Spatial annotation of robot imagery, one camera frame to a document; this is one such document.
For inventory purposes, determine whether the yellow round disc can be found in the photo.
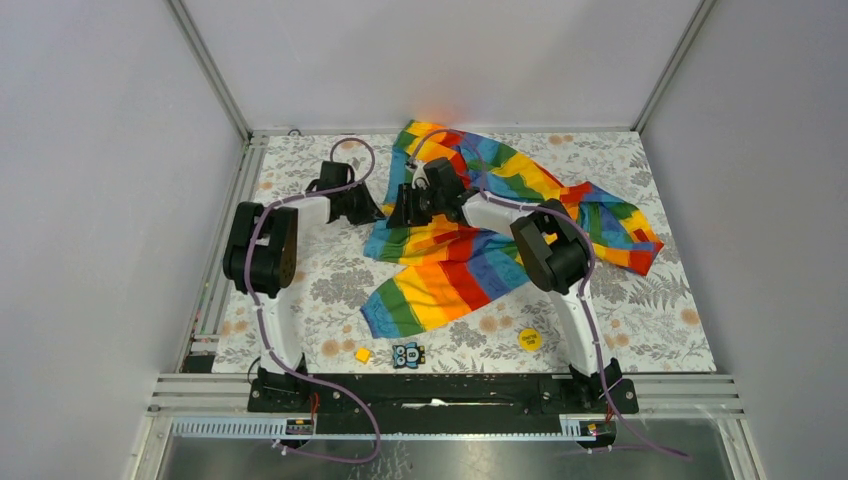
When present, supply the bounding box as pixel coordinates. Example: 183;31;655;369
517;328;543;352

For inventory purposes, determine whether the small yellow cube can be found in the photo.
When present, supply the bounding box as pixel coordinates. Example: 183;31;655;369
355;348;372;364

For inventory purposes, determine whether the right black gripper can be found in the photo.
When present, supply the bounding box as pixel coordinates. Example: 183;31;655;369
387;183;446;229

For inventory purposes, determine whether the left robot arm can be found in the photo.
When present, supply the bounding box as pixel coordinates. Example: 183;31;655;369
222;161;384;411

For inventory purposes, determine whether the blue owl toy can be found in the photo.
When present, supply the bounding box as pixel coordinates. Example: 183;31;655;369
392;342;426;369

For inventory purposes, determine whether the rainbow striped jacket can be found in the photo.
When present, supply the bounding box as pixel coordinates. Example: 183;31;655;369
361;120;664;339

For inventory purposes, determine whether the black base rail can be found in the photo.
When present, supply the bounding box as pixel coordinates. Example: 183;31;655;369
247;372;639;436

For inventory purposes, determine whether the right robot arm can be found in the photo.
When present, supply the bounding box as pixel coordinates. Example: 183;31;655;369
388;158;622;412

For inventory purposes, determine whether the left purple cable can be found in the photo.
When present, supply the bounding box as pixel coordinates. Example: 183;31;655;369
242;137;386;465

